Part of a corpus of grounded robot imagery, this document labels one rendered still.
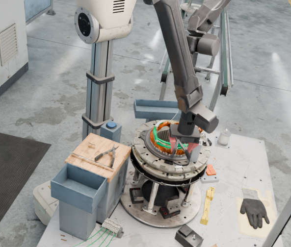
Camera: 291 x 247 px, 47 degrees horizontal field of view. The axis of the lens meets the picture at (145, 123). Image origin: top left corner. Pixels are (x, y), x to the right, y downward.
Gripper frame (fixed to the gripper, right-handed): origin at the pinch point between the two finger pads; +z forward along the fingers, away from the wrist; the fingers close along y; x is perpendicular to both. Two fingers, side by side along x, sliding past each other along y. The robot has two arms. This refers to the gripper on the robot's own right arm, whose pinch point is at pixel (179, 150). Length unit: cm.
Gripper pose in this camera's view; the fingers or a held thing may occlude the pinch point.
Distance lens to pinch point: 123.0
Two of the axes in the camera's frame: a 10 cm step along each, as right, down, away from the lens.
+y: 9.9, 1.1, 1.1
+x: -0.2, -5.8, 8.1
